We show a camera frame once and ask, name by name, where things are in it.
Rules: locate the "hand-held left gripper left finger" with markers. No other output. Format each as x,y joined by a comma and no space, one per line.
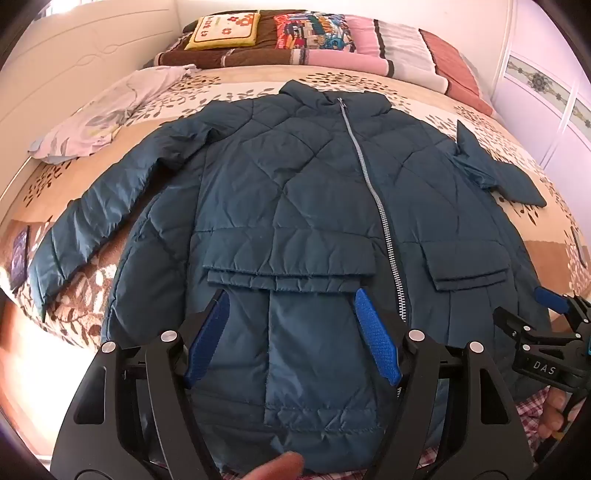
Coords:
210,337

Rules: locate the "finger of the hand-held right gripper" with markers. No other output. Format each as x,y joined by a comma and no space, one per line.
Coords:
549,297
510,321

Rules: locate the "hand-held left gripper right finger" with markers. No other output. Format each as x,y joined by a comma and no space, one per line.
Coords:
374,332

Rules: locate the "dark teal quilted jacket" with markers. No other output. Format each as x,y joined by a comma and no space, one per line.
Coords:
300,194

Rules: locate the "person's right hand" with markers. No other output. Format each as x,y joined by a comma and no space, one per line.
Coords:
551,408

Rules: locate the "person's left hand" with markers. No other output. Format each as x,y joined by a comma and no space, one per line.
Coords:
277,466

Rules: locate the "black slim device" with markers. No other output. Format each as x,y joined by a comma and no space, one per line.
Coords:
577,247

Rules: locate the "dark smartphone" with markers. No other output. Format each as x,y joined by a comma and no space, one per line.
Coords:
19,258

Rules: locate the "lilac wardrobe with floral panels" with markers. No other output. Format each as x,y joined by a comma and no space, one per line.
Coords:
540,83

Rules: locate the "pale floral pillow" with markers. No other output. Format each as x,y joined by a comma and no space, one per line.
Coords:
92,124

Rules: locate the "bed with leaf-pattern blanket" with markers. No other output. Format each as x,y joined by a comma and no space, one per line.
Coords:
258,83

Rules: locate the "pink striped folded quilt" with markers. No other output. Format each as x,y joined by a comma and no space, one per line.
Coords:
415,55

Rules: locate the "brown quilt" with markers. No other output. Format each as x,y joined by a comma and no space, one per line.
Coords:
240,57

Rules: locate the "colourful patterned cushion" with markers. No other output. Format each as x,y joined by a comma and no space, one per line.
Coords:
314,32

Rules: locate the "yellow flower cushion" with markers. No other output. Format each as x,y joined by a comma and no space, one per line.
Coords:
221,30

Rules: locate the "white carved headboard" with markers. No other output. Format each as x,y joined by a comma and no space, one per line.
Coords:
69,55

